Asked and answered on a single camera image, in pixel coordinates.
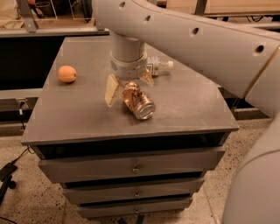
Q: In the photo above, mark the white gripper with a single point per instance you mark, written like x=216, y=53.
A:
x=129, y=69

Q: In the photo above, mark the orange soda can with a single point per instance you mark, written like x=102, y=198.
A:
x=137, y=101

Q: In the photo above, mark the middle grey drawer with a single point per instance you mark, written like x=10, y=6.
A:
x=131, y=191

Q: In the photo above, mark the clear plastic water bottle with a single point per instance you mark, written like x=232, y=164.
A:
x=157, y=65

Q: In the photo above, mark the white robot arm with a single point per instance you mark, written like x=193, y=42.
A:
x=243, y=60

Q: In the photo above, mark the black stand lower left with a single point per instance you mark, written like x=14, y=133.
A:
x=8, y=183

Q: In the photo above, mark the bottom grey drawer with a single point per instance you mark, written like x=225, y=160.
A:
x=137, y=207

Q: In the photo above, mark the grey metal railing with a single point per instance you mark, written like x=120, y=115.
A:
x=76, y=16

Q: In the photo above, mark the grey drawer cabinet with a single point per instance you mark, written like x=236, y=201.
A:
x=73, y=120

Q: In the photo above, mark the grey drawer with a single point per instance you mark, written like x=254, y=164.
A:
x=131, y=191
x=127, y=165
x=137, y=207

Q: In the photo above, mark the orange round fruit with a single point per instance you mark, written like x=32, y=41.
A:
x=67, y=74

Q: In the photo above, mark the top grey drawer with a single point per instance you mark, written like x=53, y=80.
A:
x=127, y=165

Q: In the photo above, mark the black power adapter with cable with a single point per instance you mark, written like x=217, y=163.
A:
x=10, y=167

